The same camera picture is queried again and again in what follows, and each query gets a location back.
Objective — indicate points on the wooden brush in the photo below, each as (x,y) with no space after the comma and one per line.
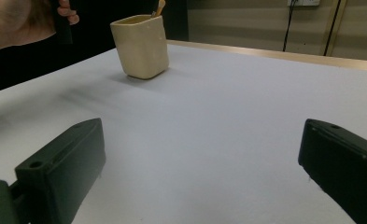
(159,8)

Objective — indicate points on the white table sheet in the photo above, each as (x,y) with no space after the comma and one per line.
(203,124)

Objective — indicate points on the beige square cup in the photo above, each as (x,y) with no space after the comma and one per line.
(142,49)

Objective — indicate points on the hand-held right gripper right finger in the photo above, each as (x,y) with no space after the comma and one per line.
(346,168)

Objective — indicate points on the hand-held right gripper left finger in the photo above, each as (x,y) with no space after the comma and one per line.
(66,165)

